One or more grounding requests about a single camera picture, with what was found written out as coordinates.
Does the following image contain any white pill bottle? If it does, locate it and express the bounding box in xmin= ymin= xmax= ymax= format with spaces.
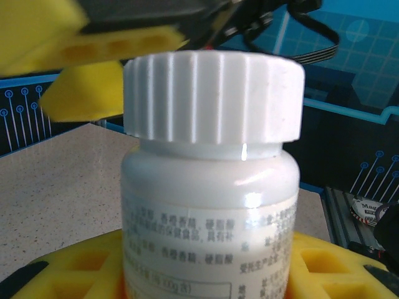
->
xmin=120 ymin=136 xmax=302 ymax=299

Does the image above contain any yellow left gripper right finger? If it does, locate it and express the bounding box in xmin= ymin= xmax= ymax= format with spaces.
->
xmin=288 ymin=230 xmax=399 ymax=299

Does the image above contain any purple camera cable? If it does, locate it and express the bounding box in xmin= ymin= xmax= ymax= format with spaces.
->
xmin=373 ymin=202 xmax=399 ymax=224

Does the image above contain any white ribbed bottle cap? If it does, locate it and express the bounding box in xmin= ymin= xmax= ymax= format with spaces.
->
xmin=123 ymin=51 xmax=306 ymax=146

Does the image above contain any aluminium frame beam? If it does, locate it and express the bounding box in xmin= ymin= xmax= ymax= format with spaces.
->
xmin=324 ymin=186 xmax=380 ymax=252

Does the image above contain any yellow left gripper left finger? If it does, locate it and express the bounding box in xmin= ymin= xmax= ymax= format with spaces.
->
xmin=11 ymin=230 xmax=127 ymax=299

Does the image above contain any black ribbon cable loop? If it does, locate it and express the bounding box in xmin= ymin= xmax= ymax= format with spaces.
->
xmin=243 ymin=4 xmax=340 ymax=65

